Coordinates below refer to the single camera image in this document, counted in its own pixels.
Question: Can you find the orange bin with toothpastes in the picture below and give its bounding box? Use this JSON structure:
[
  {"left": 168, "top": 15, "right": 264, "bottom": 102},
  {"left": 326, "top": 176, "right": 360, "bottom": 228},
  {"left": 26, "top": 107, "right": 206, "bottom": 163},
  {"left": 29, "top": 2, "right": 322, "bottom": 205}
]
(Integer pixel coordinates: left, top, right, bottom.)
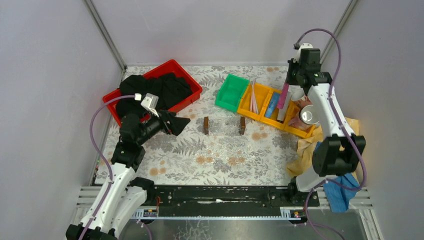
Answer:
[{"left": 259, "top": 88, "right": 296, "bottom": 131}]

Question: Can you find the pink patterned cup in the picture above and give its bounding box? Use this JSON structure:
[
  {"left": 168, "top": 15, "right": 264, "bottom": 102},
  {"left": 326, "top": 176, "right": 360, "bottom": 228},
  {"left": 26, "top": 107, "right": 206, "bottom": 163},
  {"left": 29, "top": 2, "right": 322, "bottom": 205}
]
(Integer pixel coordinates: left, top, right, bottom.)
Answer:
[{"left": 288, "top": 115, "right": 310, "bottom": 131}]

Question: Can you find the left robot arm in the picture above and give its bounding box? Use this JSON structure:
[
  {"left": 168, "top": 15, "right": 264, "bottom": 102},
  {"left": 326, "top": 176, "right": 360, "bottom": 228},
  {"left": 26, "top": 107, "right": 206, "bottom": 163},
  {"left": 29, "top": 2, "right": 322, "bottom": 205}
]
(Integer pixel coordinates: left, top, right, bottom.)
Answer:
[{"left": 65, "top": 110, "right": 191, "bottom": 240}]

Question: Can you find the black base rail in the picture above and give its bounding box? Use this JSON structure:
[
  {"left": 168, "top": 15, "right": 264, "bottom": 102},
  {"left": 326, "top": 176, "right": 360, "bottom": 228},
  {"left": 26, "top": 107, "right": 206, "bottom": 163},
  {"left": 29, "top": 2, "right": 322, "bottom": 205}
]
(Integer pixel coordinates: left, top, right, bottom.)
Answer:
[{"left": 132, "top": 185, "right": 320, "bottom": 220}]

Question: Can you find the white toothpaste tube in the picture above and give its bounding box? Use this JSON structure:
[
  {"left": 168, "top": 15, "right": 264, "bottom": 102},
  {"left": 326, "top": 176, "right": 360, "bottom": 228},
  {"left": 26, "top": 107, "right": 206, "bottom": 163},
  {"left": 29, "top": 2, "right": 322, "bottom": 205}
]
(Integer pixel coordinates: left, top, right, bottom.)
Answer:
[{"left": 277, "top": 92, "right": 292, "bottom": 123}]

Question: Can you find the red plastic bin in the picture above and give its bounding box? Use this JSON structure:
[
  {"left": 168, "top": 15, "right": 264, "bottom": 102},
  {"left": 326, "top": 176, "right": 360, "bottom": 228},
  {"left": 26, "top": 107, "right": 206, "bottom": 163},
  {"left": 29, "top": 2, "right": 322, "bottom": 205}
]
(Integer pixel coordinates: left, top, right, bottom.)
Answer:
[{"left": 102, "top": 59, "right": 203, "bottom": 126}]

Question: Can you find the white ceramic cup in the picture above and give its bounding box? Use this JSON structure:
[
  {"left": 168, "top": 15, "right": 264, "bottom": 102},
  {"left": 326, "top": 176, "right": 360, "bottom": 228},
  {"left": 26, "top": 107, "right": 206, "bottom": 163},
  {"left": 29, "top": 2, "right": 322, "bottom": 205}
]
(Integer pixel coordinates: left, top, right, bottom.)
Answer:
[{"left": 299, "top": 104, "right": 320, "bottom": 125}]

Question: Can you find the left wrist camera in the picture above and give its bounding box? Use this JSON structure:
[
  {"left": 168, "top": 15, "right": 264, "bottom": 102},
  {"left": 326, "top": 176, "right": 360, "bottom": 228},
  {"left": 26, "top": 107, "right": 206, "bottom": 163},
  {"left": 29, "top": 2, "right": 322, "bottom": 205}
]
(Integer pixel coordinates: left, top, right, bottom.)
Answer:
[{"left": 134, "top": 93, "right": 159, "bottom": 117}]

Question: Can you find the blue toothpaste tube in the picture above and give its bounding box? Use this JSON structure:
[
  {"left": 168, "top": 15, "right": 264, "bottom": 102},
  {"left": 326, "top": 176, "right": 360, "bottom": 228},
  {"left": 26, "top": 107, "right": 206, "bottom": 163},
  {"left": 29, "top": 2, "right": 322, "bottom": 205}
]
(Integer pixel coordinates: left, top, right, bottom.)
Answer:
[{"left": 264, "top": 92, "right": 280, "bottom": 118}]

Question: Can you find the pink toothpaste tube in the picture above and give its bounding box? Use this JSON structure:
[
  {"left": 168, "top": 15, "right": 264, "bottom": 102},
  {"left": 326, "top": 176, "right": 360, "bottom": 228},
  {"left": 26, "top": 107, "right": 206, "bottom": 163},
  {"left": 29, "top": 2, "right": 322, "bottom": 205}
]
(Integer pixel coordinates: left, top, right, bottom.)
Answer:
[{"left": 276, "top": 82, "right": 289, "bottom": 109}]

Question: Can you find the clear acrylic toiletry tray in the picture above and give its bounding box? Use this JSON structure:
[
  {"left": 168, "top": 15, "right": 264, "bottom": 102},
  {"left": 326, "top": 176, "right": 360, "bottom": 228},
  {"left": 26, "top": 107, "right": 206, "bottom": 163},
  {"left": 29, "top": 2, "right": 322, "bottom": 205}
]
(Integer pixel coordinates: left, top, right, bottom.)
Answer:
[{"left": 201, "top": 116, "right": 247, "bottom": 136}]

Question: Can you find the green plastic bin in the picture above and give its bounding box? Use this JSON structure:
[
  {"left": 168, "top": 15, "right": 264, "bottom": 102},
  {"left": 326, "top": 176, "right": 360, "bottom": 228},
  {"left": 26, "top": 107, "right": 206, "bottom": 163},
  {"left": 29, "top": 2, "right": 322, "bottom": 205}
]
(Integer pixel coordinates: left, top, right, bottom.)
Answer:
[{"left": 215, "top": 74, "right": 250, "bottom": 112}]

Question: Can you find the pink toothbrush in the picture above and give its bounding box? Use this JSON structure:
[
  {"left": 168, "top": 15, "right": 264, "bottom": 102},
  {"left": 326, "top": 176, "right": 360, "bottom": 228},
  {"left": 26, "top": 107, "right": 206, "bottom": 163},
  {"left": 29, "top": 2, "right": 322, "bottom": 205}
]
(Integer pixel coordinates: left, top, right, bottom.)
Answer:
[{"left": 249, "top": 80, "right": 259, "bottom": 115}]

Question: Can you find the blue cloth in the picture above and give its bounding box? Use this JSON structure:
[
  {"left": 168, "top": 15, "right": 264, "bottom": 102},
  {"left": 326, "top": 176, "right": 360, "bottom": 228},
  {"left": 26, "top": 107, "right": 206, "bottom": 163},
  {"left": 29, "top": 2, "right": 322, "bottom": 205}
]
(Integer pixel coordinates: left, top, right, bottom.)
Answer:
[{"left": 322, "top": 142, "right": 361, "bottom": 214}]

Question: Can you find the yellow cloth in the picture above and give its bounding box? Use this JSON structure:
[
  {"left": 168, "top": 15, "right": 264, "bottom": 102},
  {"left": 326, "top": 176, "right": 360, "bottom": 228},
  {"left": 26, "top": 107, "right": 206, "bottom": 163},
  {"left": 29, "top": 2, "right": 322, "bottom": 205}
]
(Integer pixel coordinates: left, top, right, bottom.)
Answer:
[{"left": 286, "top": 116, "right": 361, "bottom": 181}]

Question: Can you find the black cloth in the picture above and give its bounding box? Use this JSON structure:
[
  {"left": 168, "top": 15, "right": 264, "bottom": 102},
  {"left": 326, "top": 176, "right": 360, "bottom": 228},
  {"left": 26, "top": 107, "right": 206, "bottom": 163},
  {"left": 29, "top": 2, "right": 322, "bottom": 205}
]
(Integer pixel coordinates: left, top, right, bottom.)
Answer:
[{"left": 115, "top": 72, "right": 193, "bottom": 118}]

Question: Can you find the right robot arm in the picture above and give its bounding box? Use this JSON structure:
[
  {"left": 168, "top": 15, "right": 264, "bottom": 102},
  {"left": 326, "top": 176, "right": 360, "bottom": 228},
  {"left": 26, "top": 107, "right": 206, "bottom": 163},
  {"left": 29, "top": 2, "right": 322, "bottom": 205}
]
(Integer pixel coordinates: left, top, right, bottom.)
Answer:
[{"left": 286, "top": 44, "right": 366, "bottom": 206}]

